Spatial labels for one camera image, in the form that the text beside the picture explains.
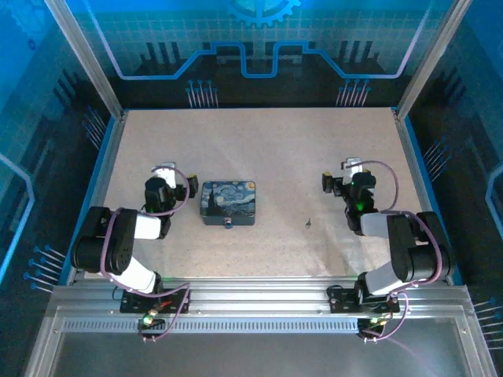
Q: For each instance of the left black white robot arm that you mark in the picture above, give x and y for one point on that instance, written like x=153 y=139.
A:
x=118 y=243

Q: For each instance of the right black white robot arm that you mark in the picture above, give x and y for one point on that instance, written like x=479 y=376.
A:
x=404 y=251

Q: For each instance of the black controller box green light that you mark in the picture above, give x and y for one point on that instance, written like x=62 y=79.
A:
x=151 y=323
x=371 y=324

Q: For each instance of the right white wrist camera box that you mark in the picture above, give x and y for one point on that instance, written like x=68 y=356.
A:
x=349 y=177

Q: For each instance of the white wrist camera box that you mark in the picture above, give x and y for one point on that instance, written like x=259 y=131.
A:
x=349 y=177
x=170 y=178

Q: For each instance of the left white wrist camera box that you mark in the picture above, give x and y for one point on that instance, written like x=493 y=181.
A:
x=170 y=178

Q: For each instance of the aluminium table side rail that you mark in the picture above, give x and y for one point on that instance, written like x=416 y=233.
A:
x=410 y=157
x=106 y=184

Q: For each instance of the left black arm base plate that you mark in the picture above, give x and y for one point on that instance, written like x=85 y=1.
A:
x=133 y=302

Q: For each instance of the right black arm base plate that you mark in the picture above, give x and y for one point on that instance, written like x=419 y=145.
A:
x=342 y=300

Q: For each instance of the aluminium mounting rail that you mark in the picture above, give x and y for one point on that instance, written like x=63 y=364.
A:
x=255 y=294

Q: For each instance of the aluminium frame post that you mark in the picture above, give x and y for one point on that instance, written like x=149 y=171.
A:
x=430 y=59
x=84 y=59

